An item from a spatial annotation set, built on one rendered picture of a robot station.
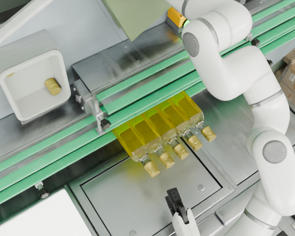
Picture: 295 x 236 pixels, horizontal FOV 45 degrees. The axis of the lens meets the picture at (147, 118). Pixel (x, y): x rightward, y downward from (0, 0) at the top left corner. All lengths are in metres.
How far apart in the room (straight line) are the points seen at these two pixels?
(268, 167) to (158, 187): 0.52
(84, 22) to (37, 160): 0.44
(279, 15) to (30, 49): 0.92
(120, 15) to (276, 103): 0.48
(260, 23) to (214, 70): 0.64
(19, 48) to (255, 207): 0.72
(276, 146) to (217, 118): 0.67
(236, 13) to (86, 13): 0.44
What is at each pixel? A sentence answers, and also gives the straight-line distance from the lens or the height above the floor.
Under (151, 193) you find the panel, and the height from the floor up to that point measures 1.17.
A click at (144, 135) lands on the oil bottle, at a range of 1.16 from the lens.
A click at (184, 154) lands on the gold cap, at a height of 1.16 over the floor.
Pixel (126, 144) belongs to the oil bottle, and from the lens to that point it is 1.15.
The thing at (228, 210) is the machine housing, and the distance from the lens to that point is 1.27.
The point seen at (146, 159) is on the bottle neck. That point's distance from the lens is 1.13.
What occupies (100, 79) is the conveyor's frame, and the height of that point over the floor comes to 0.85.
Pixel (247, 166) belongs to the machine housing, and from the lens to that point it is 1.39.
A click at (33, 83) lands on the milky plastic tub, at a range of 1.13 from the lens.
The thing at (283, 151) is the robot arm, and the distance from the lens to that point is 0.82.
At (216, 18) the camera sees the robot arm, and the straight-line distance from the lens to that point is 0.84.
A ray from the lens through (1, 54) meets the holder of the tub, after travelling 1.00.
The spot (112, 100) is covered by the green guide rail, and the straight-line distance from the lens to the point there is 1.10.
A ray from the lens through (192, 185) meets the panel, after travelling 1.27.
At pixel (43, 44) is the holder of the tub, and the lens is 1.00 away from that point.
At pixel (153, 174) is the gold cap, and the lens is 1.12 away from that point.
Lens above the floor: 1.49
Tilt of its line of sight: 25 degrees down
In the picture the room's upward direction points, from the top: 142 degrees clockwise
